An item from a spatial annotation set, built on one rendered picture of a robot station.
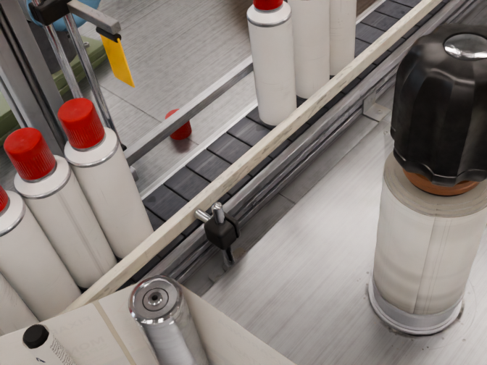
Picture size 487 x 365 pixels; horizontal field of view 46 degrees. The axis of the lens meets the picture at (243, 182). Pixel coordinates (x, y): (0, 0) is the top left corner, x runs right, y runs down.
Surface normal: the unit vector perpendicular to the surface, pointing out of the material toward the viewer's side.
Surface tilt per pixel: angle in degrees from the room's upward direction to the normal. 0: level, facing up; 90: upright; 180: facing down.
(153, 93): 0
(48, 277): 90
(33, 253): 90
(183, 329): 90
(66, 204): 90
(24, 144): 2
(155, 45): 0
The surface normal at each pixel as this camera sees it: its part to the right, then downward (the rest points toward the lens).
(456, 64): -0.28, -0.53
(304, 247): -0.11, -0.66
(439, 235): -0.15, 0.76
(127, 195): 0.77, 0.41
